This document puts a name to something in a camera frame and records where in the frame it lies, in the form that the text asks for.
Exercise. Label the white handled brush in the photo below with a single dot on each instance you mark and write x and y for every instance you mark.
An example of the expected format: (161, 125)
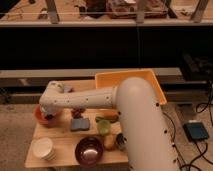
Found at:
(48, 117)

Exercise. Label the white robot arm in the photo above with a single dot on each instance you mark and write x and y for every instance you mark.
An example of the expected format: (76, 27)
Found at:
(148, 145)

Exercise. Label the red orange bowl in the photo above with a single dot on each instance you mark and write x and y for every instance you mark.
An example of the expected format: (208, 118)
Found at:
(40, 119)

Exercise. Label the dark purple bowl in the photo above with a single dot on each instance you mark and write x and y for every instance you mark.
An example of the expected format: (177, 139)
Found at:
(88, 151)

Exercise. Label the yellow plastic bin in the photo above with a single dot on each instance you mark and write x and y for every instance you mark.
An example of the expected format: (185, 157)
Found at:
(108, 79)

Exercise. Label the green cucumber toy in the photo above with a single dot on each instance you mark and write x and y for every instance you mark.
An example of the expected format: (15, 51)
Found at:
(110, 119)

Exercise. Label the brown pine cone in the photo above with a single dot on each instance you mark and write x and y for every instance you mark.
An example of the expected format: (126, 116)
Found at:
(77, 113)

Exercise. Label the blue sponge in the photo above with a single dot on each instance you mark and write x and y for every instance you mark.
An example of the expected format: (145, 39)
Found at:
(80, 124)

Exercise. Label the yellow potato toy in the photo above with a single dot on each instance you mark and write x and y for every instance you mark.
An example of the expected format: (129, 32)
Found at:
(109, 142)

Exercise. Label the small metal cup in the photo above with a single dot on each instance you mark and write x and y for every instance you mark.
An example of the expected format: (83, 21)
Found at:
(120, 142)

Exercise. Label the wooden table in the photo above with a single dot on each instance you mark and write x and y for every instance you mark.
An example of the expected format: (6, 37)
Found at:
(65, 141)

